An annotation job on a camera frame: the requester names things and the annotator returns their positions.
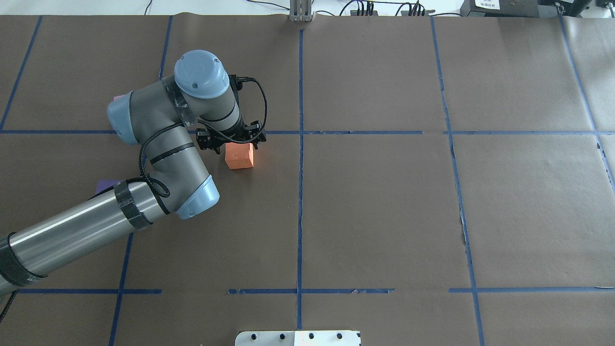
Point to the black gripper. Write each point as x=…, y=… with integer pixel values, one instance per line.
x=234, y=132

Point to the orange foam cube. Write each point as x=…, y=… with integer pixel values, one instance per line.
x=239, y=156

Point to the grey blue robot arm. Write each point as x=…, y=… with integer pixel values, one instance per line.
x=195, y=108

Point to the purple foam cube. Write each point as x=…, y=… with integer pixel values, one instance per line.
x=106, y=186

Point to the brown paper mat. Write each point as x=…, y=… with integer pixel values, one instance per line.
x=427, y=181

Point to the black box with label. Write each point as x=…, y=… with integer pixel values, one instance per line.
x=523, y=8

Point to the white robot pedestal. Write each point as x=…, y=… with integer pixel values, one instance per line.
x=336, y=337

